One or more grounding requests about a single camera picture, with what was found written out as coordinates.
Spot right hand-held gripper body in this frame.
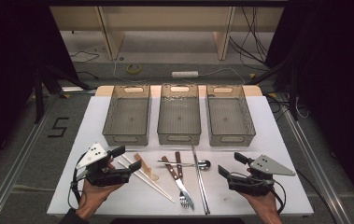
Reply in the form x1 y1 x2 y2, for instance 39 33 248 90
226 154 297 197

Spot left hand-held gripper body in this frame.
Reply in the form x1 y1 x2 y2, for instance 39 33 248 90
75 142 133 188

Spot white chopstick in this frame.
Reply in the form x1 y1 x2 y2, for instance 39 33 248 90
121 153 169 195
117 160 177 204

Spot metal spoon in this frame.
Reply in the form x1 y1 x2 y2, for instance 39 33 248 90
157 159 212 171

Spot metal chopstick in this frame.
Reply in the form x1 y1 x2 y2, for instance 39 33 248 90
192 145 212 215
191 145 209 216

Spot wooden handled knife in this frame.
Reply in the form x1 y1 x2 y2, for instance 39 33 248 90
161 155 195 210

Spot smoky clear plastic bin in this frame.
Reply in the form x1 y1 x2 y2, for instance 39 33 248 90
205 84 257 147
157 83 203 146
102 84 151 147

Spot wooden handled fork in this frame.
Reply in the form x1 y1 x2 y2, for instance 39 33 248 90
175 151 191 209

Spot person's right hand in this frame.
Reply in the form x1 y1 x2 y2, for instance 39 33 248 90
241 191 282 218

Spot person's left hand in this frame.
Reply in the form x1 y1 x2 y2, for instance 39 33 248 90
75 157 126 219

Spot white table cover sheet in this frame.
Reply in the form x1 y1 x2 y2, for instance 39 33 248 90
46 94 315 217

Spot black metal stand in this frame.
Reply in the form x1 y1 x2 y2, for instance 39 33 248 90
246 59 300 120
33 66 92 124

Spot yellow tape roll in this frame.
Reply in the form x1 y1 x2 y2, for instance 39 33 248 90
125 63 142 76

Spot white power strip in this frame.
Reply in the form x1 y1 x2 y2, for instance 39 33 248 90
171 70 200 78

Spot black curtain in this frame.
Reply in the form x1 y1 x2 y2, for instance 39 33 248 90
264 0 354 206
0 0 79 175

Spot light wooden shelf unit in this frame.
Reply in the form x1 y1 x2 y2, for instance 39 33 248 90
49 6 286 62

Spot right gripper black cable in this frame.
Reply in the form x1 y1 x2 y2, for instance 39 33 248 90
271 169 337 224

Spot aluminium floor rail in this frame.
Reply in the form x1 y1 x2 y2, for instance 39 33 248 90
276 92 353 224
0 92 61 224

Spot white power cable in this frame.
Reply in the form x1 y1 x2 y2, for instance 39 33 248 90
112 57 248 86

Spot thin black floor cable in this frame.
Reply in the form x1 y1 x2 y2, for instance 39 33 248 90
70 50 100 63

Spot black cable bundle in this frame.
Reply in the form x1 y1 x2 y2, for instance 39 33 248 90
229 6 271 68

